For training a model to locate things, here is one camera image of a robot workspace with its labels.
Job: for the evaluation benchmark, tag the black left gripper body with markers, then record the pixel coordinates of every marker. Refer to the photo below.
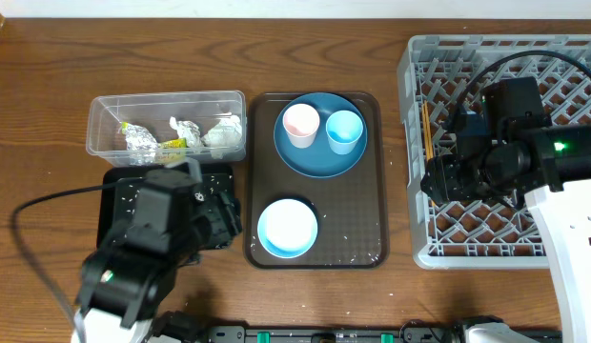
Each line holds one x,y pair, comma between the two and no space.
217,228

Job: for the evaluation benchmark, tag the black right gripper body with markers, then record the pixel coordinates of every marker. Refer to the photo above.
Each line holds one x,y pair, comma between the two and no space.
479,177

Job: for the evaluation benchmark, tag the pile of white rice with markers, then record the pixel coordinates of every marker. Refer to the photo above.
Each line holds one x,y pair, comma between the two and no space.
213,183

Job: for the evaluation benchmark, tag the wooden chopstick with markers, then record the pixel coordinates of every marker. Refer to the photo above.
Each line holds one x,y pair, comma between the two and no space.
429,131
425,128

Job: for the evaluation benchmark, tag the white napkin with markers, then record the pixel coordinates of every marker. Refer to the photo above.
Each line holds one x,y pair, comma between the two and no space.
225,137

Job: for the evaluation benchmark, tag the foil snack wrapper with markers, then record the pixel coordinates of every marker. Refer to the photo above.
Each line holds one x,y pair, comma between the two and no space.
146,150

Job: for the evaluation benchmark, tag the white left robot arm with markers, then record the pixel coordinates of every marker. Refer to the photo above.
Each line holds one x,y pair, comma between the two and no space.
175,215

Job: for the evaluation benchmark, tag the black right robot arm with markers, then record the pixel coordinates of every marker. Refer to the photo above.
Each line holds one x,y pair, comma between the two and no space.
559,202

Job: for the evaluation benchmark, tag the black waste tray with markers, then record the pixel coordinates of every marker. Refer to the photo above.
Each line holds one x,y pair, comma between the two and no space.
106,216

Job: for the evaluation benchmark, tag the grey dishwasher rack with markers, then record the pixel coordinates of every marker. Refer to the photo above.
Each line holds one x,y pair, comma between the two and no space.
432,72

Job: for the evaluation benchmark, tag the dark blue plate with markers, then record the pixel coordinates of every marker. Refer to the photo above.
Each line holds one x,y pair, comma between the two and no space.
319,161

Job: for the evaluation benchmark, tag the clear plastic bin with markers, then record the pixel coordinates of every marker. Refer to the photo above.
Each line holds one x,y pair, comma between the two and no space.
153,112

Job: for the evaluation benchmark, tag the pink cup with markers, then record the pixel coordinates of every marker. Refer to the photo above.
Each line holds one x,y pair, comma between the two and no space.
301,122

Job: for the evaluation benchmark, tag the brown plastic tray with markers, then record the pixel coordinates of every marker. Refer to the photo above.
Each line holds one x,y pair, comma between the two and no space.
350,204

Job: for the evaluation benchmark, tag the light blue cup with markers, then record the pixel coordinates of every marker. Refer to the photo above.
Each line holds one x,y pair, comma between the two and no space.
343,129

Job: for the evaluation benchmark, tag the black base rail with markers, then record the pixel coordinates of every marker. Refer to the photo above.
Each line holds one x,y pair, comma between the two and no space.
180,327

